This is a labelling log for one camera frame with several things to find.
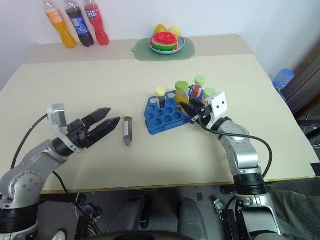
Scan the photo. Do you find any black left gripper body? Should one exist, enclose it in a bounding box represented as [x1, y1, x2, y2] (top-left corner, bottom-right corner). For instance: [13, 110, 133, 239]
[65, 119, 93, 150]

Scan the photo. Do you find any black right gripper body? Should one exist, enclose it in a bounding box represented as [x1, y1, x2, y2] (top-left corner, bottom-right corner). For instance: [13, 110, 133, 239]
[191, 104, 213, 126]

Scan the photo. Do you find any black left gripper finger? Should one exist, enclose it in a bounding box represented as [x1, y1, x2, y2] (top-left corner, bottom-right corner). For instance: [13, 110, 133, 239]
[89, 116, 122, 147]
[82, 107, 112, 127]

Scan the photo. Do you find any green-capped orange liquid tube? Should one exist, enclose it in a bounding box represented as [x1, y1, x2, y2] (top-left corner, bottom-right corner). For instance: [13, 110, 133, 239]
[174, 80, 191, 115]

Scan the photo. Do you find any green-capped test tube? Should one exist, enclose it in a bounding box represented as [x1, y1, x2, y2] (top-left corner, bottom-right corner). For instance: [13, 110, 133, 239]
[202, 87, 216, 106]

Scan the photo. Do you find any blue test tube rack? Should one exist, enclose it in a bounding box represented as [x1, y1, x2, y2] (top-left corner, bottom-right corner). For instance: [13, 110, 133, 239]
[144, 84, 201, 136]

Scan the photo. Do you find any green-capped red liquid tube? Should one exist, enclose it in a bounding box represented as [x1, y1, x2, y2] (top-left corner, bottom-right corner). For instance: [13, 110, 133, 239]
[191, 75, 206, 99]

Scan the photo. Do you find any clear tube with dark liquid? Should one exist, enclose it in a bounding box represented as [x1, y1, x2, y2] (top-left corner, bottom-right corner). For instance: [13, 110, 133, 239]
[121, 115, 133, 147]

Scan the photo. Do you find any yellow-capped dark liquid tube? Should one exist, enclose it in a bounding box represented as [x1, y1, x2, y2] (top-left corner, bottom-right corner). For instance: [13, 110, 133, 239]
[154, 86, 167, 110]

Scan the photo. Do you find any light blue plate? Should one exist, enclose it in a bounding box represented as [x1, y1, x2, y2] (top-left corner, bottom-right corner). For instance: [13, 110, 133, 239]
[147, 36, 186, 55]

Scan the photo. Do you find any toy watermelon slice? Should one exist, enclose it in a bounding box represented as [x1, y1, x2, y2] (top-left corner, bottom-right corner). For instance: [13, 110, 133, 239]
[151, 31, 180, 52]

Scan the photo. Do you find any green silicone mat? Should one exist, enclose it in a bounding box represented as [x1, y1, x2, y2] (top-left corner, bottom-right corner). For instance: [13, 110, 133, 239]
[131, 36, 196, 62]

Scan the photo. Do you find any yellow toy fruit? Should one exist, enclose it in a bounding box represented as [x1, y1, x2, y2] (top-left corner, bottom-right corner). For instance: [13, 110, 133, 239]
[154, 23, 168, 36]

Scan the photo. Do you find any stack of blue cups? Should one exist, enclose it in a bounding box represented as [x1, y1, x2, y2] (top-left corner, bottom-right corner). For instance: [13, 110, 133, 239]
[271, 68, 296, 97]

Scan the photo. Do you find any dark cola bottle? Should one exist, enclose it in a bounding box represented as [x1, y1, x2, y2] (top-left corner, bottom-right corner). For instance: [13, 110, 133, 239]
[63, 0, 95, 48]

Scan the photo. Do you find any red soda bottle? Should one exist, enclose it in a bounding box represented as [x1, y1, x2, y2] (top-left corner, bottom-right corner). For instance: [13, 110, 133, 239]
[83, 0, 110, 47]

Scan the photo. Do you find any orange soda bottle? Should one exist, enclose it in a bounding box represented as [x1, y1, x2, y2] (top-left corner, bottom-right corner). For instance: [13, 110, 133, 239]
[43, 0, 78, 50]

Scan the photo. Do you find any dark rounded shape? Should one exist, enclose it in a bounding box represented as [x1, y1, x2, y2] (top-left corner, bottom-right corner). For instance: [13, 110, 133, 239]
[177, 197, 204, 236]

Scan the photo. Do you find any grey mesh fabric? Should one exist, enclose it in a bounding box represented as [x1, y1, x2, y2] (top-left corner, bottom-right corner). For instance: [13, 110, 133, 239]
[264, 179, 320, 240]

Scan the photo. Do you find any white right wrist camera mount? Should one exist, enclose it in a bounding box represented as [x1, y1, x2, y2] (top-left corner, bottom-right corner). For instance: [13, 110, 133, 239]
[201, 91, 230, 131]

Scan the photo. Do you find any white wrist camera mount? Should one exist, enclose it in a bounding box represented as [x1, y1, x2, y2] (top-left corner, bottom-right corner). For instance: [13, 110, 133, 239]
[47, 103, 85, 154]
[201, 91, 230, 131]

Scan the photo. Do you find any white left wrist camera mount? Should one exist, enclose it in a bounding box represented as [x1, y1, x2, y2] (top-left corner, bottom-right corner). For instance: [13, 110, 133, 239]
[47, 103, 85, 154]

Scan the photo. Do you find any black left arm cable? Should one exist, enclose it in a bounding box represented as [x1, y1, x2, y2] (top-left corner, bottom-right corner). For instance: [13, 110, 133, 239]
[10, 113, 70, 196]

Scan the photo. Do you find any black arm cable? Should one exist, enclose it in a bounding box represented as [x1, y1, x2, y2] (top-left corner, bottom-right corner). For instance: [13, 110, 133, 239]
[196, 117, 273, 182]
[10, 113, 70, 196]

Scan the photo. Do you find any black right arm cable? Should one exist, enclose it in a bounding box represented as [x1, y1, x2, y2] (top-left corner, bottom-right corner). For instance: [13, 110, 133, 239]
[196, 117, 273, 182]

